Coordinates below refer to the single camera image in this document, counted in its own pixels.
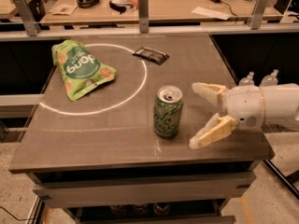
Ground clear plastic bottle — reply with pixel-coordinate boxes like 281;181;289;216
260;69;278;87
238;72;254;86

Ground green snack bag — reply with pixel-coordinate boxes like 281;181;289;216
51;40;116;102

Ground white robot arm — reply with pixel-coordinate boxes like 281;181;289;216
189;82;299;149

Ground clear plastic bottle right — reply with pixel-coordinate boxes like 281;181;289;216
260;69;278;87

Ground dark small packet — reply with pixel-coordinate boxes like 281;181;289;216
133;47;169;65

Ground grey drawer front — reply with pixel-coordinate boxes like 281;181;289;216
33;172;255;208

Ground white paper sheet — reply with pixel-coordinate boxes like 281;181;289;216
192;7;230;21

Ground small paper card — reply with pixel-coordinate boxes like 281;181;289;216
50;4;77;16

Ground metal bracket post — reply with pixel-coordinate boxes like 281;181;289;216
13;0;40;36
247;0;269;30
138;0;149;33

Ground middle metal bracket post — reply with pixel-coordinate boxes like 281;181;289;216
138;0;149;33

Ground black sunglasses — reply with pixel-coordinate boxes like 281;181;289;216
109;1;134;14

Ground right metal bracket post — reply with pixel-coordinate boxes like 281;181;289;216
247;0;269;30

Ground clear plastic bottle left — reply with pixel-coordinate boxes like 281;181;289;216
238;72;254;86

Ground green soda can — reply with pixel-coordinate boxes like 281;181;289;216
153;86;183;138

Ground left metal bracket post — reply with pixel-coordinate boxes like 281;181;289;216
13;0;40;36

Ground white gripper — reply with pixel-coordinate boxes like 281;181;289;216
189;82;264;149

